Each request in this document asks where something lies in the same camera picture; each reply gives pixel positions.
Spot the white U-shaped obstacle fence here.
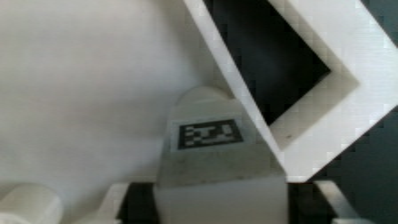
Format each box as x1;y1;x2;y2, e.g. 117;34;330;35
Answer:
265;0;398;184

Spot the white table leg with tag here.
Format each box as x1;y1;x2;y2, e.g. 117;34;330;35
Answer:
155;86;288;224

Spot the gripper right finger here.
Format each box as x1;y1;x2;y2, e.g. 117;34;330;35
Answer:
288;180;373;224

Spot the white square tabletop with sockets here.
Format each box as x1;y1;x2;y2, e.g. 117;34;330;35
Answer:
0;0;286;224

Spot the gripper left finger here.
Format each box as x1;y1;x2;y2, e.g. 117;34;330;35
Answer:
87;182;158;224

